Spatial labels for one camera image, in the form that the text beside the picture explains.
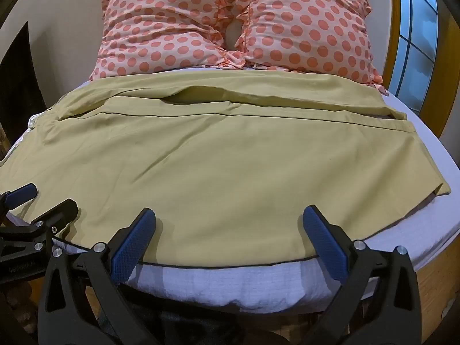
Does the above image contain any white bed mattress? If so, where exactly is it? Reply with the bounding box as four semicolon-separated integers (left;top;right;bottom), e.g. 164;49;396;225
0;68;460;314

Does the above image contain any wooden bed frame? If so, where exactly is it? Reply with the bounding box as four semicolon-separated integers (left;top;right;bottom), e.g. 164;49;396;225
0;223;460;345

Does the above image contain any dark wooden panel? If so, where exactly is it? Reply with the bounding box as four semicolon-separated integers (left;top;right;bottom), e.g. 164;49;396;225
0;21;44;116

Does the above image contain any pink polka dot pillow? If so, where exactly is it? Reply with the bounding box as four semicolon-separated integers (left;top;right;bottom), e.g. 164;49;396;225
89;0;248;81
235;0;384;87

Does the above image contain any olive yellow bed sheet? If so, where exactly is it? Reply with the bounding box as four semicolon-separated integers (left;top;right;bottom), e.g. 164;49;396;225
0;71;452;268

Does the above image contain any window with yellow frame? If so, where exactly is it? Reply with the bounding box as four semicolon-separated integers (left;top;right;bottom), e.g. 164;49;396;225
381;0;454;144

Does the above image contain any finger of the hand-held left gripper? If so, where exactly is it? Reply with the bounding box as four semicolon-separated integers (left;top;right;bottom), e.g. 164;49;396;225
0;183;39;221
0;198;79;252

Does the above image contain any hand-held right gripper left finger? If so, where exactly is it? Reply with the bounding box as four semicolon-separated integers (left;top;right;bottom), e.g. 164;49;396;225
36;208;169;345

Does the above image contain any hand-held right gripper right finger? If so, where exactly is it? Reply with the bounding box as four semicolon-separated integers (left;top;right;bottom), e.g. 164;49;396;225
302;205;422;345

